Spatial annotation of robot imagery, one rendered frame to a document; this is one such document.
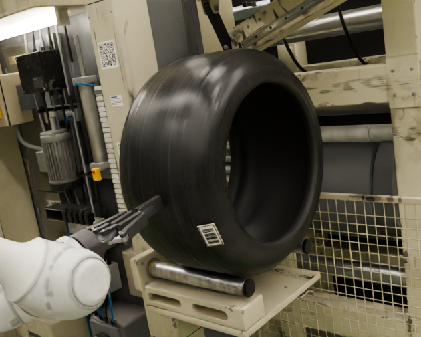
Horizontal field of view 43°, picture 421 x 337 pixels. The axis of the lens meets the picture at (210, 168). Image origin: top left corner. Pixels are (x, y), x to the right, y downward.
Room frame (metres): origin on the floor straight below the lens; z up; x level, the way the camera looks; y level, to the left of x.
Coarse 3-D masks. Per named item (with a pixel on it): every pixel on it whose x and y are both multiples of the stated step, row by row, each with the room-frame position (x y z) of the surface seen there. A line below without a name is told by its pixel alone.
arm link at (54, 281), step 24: (0, 240) 0.74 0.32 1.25; (48, 240) 0.79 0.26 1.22; (0, 264) 0.72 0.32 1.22; (24, 264) 0.73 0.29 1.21; (48, 264) 0.74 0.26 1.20; (72, 264) 0.73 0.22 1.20; (96, 264) 0.74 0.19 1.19; (24, 288) 0.72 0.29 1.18; (48, 288) 0.72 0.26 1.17; (72, 288) 0.71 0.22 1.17; (96, 288) 0.73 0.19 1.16; (48, 312) 0.73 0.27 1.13; (72, 312) 0.72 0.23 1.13
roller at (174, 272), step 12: (156, 264) 1.41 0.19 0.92; (168, 264) 1.39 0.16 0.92; (156, 276) 1.40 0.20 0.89; (168, 276) 1.36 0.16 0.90; (180, 276) 1.33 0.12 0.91; (192, 276) 1.30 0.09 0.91; (204, 276) 1.28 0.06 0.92; (216, 276) 1.26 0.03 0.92; (228, 276) 1.24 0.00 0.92; (216, 288) 1.25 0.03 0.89; (228, 288) 1.22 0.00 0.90; (240, 288) 1.19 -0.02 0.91; (252, 288) 1.20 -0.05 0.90
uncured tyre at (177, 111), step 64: (192, 64) 1.29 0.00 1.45; (256, 64) 1.28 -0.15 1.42; (128, 128) 1.26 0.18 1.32; (192, 128) 1.13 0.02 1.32; (256, 128) 1.64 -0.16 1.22; (320, 128) 1.47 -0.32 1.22; (128, 192) 1.23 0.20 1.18; (192, 192) 1.11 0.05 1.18; (256, 192) 1.61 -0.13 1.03; (320, 192) 1.44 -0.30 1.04; (192, 256) 1.18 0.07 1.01; (256, 256) 1.20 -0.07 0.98
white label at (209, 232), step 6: (198, 228) 1.11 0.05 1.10; (204, 228) 1.11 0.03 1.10; (210, 228) 1.10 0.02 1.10; (216, 228) 1.10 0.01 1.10; (204, 234) 1.11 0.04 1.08; (210, 234) 1.11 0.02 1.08; (216, 234) 1.11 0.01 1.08; (204, 240) 1.12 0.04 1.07; (210, 240) 1.12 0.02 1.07; (216, 240) 1.11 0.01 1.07; (222, 240) 1.11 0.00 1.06; (210, 246) 1.12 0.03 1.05
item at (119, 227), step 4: (136, 212) 1.09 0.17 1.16; (140, 212) 1.09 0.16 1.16; (132, 216) 1.07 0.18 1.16; (136, 216) 1.08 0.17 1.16; (124, 220) 1.06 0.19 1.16; (128, 220) 1.06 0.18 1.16; (132, 220) 1.07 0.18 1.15; (116, 224) 1.04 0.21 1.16; (120, 224) 1.05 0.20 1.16; (124, 224) 1.05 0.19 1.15; (108, 228) 1.03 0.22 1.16; (112, 228) 1.03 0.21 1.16; (116, 228) 1.04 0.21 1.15; (120, 228) 1.04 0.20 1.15; (100, 232) 1.01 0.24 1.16; (104, 232) 1.01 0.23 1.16; (108, 232) 1.02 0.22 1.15
